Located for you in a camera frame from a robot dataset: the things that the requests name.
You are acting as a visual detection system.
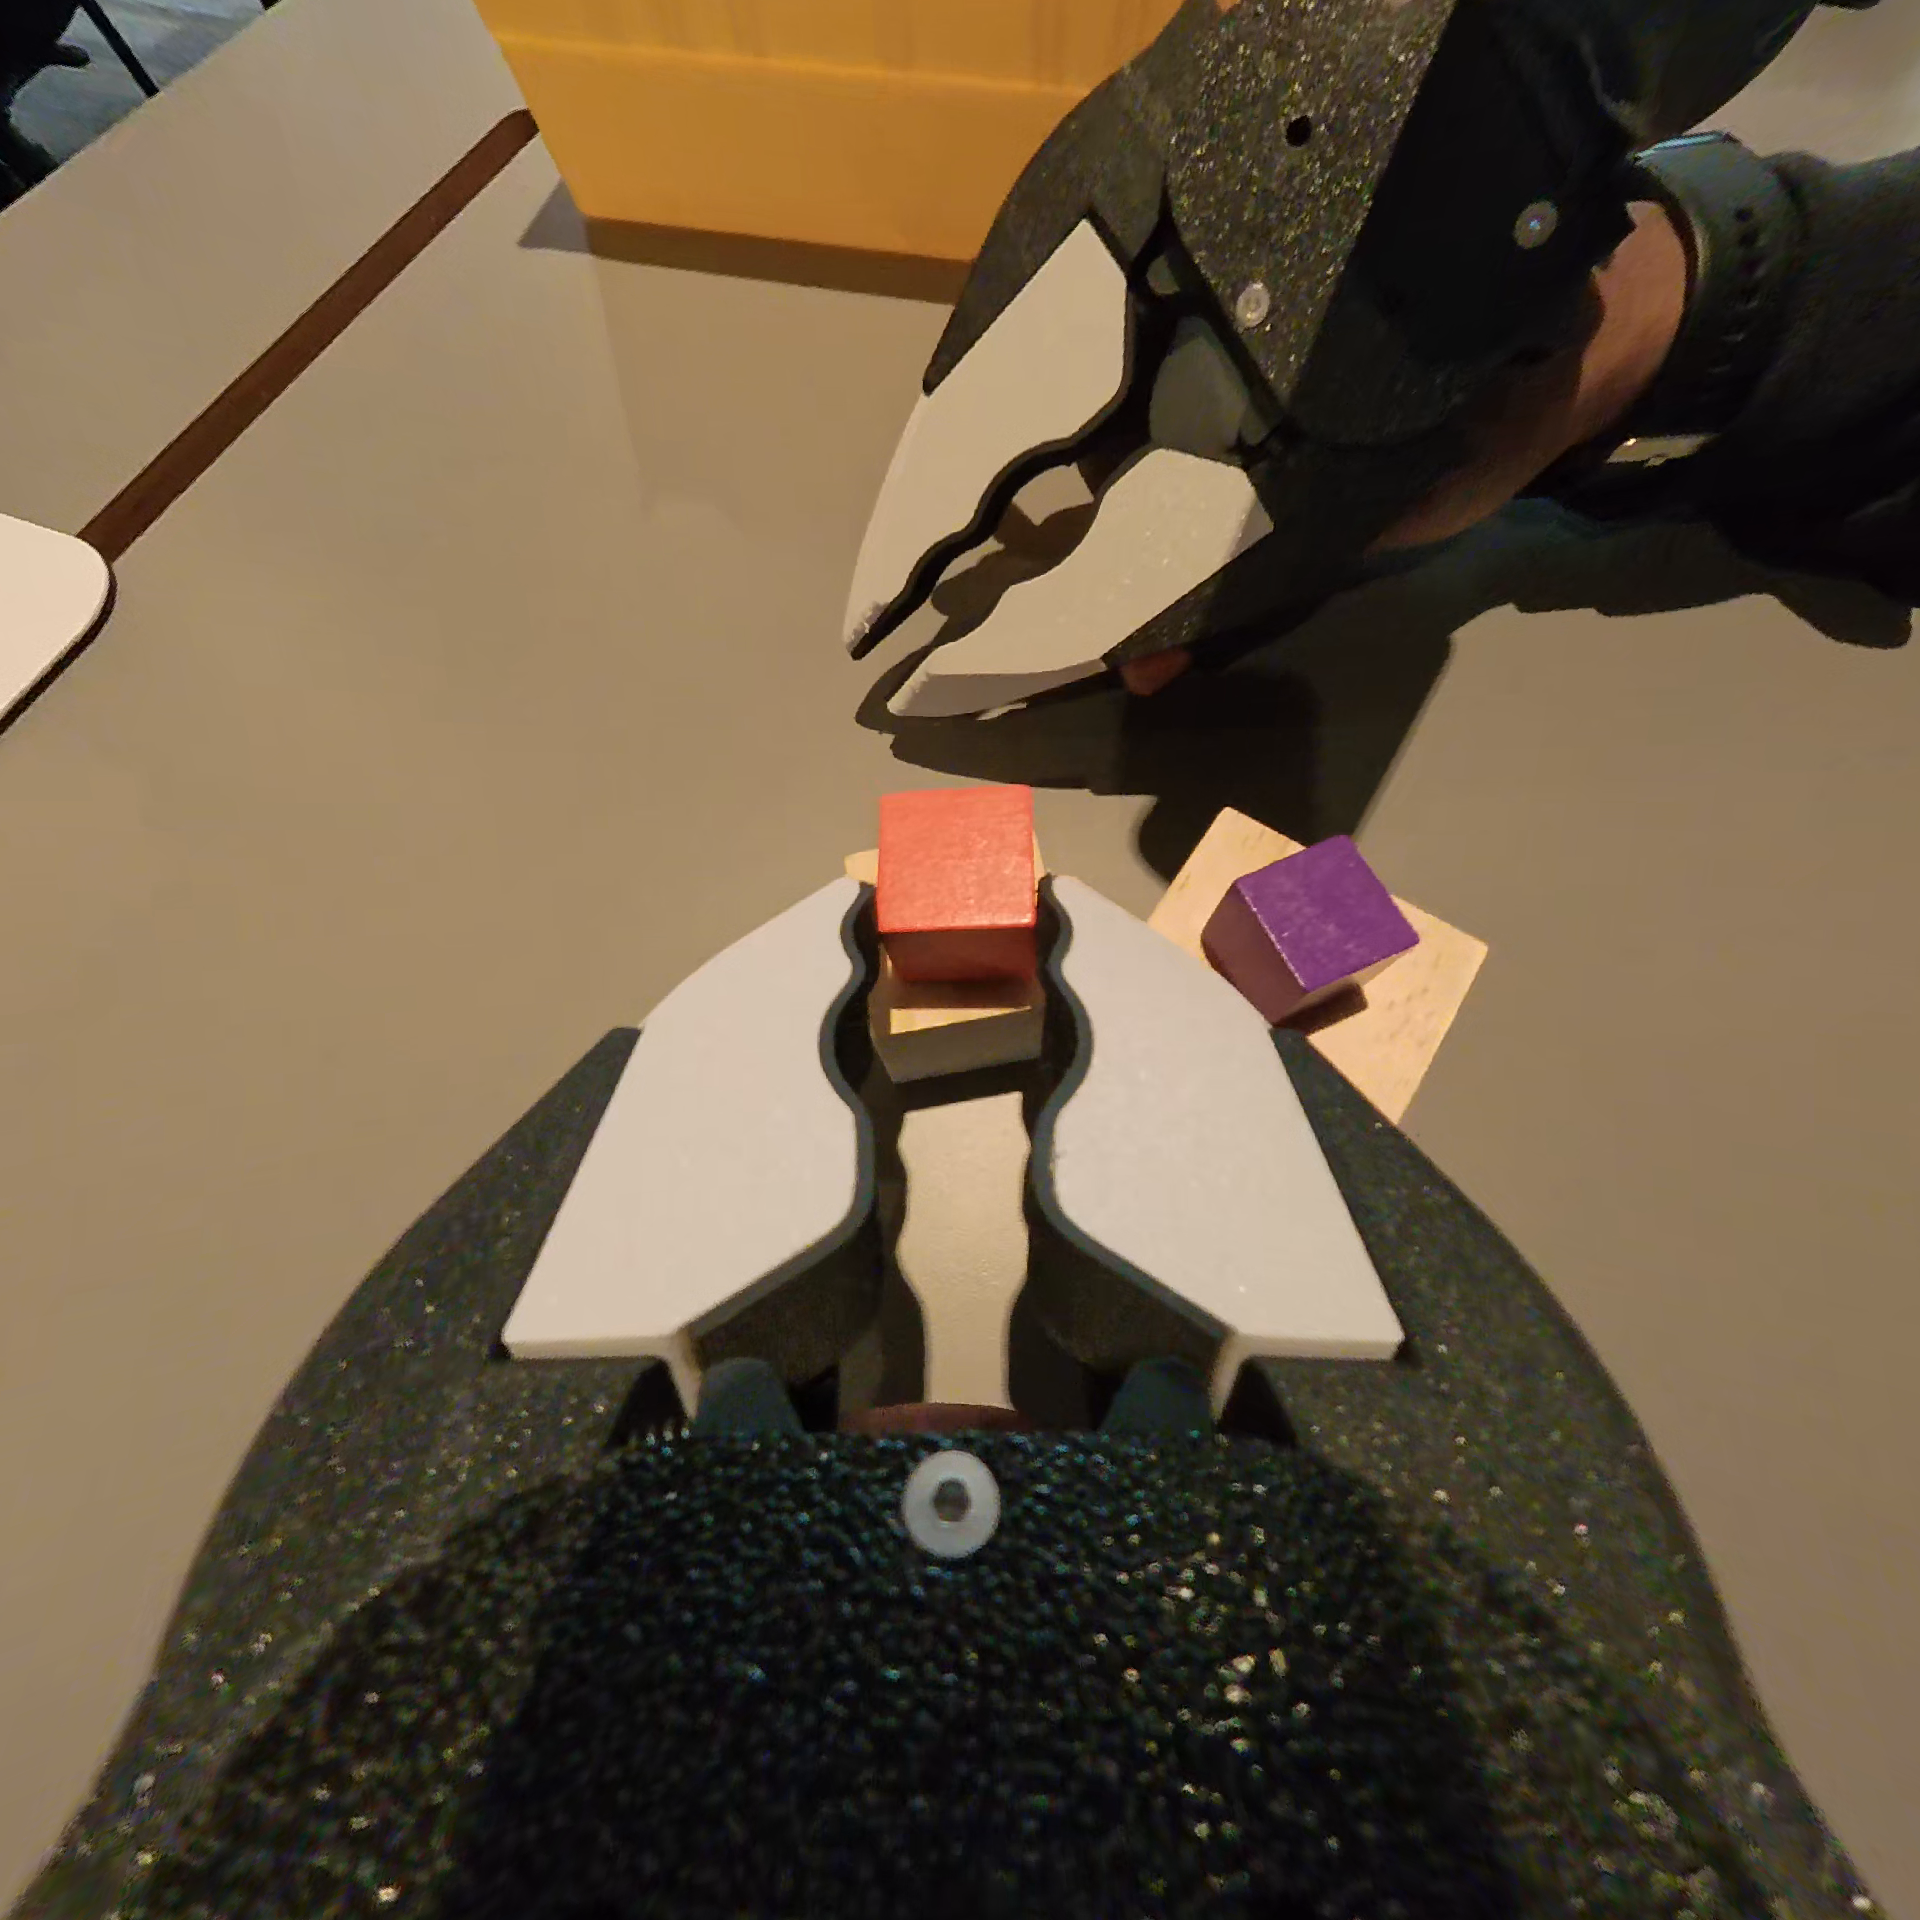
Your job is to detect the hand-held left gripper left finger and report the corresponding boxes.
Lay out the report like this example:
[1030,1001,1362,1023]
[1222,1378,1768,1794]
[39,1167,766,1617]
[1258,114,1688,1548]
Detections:
[499,873,886,1415]

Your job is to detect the black wristwatch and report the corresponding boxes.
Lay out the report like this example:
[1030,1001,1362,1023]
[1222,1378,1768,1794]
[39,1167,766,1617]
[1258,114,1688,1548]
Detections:
[1627,133,1806,444]

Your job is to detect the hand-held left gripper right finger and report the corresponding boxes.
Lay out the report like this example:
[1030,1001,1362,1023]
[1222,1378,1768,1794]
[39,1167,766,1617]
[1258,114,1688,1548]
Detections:
[1025,873,1409,1422]

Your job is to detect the yellow box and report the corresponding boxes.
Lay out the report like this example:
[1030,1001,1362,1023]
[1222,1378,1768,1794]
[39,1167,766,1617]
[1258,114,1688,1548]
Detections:
[472,0,1203,265]

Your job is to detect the purple wooden cube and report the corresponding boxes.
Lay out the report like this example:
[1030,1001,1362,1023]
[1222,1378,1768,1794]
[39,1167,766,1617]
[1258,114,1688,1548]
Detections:
[1200,834,1422,1028]

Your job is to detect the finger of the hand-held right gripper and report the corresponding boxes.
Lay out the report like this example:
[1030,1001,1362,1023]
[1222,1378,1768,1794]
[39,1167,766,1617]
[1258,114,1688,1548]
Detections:
[882,447,1280,722]
[844,221,1146,662]

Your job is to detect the large natural wooden block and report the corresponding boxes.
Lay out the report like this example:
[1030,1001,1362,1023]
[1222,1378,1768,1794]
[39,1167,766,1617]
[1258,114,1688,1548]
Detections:
[1147,807,1491,1126]

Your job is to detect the person's right forearm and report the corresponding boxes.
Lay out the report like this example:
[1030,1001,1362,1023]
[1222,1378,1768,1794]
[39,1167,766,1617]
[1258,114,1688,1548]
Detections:
[1769,146,1920,600]

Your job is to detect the small natural wooden block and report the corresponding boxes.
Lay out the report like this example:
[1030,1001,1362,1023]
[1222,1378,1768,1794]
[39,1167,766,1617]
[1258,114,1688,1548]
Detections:
[844,847,1051,1085]

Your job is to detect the person's right hand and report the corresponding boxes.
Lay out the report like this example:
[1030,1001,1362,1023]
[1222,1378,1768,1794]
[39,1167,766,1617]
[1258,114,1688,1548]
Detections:
[1118,194,1728,701]

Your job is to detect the red wooden cube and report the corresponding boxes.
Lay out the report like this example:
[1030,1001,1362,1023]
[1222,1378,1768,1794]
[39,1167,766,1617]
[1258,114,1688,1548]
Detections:
[873,784,1041,985]

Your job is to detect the white rounded mat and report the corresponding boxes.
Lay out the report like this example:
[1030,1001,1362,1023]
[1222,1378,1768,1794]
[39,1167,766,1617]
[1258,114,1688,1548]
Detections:
[0,512,118,728]

